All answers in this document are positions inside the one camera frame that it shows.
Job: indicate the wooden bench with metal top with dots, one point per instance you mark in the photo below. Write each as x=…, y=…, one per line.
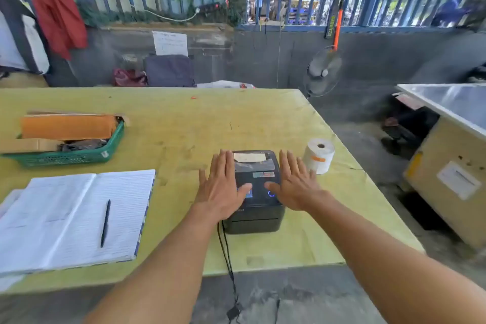
x=448, y=168

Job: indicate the open lined notebook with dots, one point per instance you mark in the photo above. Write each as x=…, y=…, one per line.
x=68, y=221

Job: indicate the black power strip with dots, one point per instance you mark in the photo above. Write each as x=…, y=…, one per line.
x=210, y=7

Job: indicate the person's left little finger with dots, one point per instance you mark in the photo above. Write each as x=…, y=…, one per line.
x=202, y=182

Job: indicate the black and orange hanging tool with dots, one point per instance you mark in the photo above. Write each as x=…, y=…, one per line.
x=335, y=23

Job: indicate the green plastic basket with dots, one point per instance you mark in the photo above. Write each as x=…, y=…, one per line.
x=76, y=157

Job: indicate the person's right little finger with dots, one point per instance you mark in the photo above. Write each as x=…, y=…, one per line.
x=313, y=179

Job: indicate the person's left hand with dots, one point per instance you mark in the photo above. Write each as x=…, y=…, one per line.
x=218, y=194

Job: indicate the brown cardboard piece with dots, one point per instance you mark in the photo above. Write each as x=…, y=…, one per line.
x=30, y=145

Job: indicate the person's left forearm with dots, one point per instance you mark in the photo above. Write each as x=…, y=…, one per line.
x=163, y=270

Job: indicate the loose white paper sheet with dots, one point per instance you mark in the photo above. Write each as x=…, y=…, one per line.
x=9, y=202

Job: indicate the person's right thumb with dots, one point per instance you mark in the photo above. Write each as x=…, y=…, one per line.
x=272, y=187

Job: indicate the person's right hand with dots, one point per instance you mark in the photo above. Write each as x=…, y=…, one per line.
x=298, y=192

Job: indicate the black and white hanging jacket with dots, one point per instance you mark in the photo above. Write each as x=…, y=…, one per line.
x=19, y=39

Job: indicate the person's left thumb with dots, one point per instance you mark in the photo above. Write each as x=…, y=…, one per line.
x=245, y=188

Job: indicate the orange paper package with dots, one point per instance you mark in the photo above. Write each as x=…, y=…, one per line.
x=68, y=127

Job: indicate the dark crumpled bag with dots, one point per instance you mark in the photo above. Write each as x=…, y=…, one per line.
x=85, y=145

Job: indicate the white paper label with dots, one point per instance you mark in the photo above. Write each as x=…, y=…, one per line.
x=458, y=180

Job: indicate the person's right forearm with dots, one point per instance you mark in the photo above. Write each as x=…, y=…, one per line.
x=387, y=266

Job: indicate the maroon bag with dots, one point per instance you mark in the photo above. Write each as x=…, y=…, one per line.
x=129, y=79

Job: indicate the black pen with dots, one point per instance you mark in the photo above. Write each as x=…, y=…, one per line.
x=105, y=223

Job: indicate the black label printer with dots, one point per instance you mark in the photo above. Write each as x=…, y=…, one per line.
x=260, y=213

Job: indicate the white paper roll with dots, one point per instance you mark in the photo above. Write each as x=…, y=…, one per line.
x=319, y=156

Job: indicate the grey electric fan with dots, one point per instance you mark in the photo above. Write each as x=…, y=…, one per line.
x=322, y=71

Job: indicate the white paper sign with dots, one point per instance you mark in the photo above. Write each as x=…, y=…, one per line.
x=170, y=43

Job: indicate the red hanging cloth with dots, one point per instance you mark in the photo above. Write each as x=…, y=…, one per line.
x=57, y=8

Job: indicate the person's right middle finger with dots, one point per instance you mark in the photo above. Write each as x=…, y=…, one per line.
x=294, y=167

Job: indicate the white plastic bag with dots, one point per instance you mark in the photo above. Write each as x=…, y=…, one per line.
x=224, y=84

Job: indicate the dark purple bag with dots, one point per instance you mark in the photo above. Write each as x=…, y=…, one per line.
x=170, y=71

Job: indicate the person's left middle finger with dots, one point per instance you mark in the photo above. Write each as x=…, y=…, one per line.
x=223, y=164

